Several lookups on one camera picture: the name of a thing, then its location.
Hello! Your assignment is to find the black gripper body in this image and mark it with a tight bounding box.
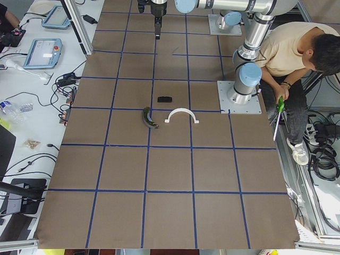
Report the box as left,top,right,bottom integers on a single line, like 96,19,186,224
138,0,167,18

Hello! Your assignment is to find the white curved plastic bracket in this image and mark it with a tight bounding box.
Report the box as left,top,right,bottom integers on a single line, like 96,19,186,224
164,107,200,124

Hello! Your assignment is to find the near blue teach pendant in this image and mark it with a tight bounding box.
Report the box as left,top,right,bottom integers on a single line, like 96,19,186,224
23,38,63,70

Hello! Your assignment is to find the black brake pad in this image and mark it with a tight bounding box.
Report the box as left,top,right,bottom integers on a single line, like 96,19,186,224
157,96,173,103

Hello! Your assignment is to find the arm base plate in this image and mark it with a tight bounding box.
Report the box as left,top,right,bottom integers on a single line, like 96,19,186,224
208,12,242,36
217,81,262,114

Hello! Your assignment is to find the blue teach pendant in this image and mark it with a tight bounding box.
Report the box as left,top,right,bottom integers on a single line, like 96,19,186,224
42,5,71,29
23,38,63,70

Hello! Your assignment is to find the person in beige shirt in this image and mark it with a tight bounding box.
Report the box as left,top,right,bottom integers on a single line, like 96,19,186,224
257,22,339,165

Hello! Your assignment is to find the clear plastic water bottle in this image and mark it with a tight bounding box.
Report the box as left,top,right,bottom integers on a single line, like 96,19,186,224
1,100,25,123

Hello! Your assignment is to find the green curved brake shoe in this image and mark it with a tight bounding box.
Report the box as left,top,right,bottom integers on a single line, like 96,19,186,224
142,107,159,129

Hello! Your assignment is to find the aluminium frame post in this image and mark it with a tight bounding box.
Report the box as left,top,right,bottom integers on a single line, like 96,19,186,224
61,0,93,56

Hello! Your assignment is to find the green handled tool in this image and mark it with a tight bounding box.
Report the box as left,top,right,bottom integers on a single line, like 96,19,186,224
273,96,284,141

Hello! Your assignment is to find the far blue teach pendant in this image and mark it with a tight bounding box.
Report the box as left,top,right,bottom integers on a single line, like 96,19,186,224
42,5,71,29

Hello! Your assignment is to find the black power adapter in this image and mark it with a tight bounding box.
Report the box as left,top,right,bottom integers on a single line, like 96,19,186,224
57,72,81,87

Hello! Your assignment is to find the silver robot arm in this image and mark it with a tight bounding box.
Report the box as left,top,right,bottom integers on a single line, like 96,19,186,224
174,0,298,105
216,10,243,30

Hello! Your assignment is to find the white plate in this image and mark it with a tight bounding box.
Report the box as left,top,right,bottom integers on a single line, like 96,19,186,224
29,1,56,15

